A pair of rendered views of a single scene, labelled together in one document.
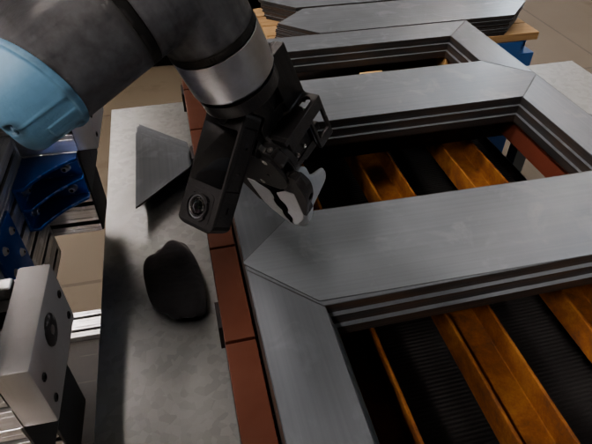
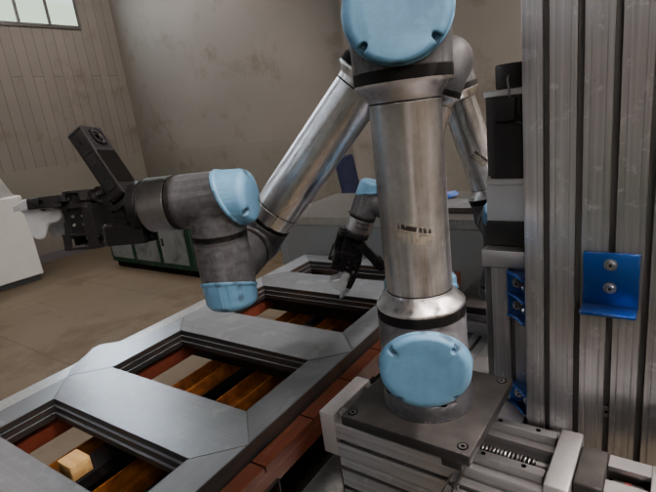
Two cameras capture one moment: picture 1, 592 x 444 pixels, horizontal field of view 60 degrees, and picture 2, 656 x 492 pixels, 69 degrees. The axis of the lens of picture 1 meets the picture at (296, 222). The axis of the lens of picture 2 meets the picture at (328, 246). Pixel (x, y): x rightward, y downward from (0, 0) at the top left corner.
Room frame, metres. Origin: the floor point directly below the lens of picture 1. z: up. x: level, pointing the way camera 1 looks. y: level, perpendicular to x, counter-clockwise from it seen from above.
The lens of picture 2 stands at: (1.34, 0.99, 1.53)
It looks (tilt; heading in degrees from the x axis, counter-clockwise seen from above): 15 degrees down; 229
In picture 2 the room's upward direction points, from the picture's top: 7 degrees counter-clockwise
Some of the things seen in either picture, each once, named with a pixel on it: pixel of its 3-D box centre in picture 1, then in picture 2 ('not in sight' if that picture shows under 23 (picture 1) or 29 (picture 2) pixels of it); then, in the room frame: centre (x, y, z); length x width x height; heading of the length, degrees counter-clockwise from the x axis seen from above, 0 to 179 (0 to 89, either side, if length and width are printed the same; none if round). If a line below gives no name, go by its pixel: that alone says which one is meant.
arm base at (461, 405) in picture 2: not in sight; (427, 370); (0.76, 0.54, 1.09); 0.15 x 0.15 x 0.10
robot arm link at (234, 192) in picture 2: not in sight; (214, 201); (1.03, 0.41, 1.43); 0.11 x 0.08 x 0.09; 127
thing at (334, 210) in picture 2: not in sight; (416, 207); (-0.52, -0.45, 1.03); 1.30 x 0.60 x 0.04; 104
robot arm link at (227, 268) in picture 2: not in sight; (230, 265); (1.02, 0.40, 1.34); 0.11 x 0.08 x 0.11; 37
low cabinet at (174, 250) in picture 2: not in sight; (198, 228); (-1.38, -4.58, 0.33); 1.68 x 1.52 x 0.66; 102
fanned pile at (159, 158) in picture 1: (163, 158); not in sight; (1.01, 0.31, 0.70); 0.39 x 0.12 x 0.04; 14
